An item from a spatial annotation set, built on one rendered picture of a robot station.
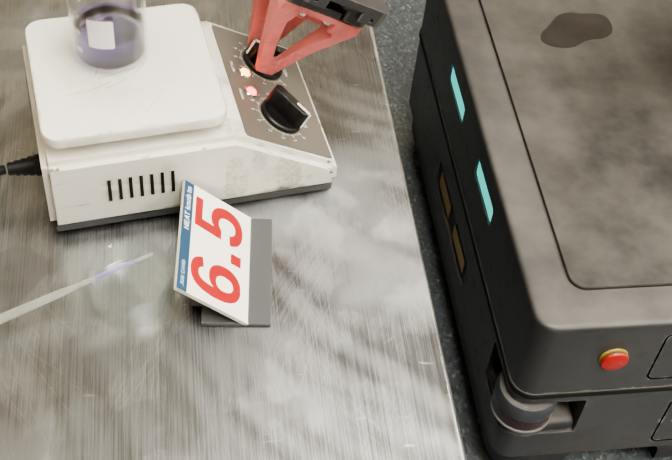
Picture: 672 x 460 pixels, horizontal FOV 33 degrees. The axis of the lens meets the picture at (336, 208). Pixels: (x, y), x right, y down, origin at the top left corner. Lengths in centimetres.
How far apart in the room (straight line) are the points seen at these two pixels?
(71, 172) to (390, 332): 23
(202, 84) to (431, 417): 26
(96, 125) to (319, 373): 21
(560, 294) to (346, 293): 57
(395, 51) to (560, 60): 58
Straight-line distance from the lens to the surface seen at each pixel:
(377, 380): 72
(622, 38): 163
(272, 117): 78
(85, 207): 77
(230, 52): 83
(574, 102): 151
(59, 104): 75
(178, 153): 75
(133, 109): 75
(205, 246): 74
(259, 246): 77
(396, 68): 206
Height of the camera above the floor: 135
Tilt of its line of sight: 49 degrees down
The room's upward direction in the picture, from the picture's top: 7 degrees clockwise
